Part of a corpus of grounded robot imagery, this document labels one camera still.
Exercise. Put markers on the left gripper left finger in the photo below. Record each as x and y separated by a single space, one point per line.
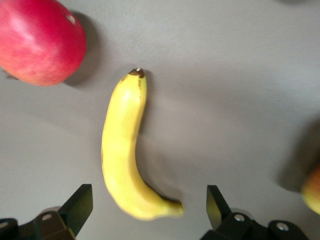
72 215

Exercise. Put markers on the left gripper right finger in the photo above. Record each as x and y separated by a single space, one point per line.
232 225

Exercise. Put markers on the yellow banana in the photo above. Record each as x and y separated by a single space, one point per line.
120 150

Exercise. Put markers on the red yellow mango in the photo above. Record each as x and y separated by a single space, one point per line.
313 192

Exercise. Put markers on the table cover sheet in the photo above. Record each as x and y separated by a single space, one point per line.
212 87

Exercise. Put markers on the red pomegranate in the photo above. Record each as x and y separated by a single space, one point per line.
37 42

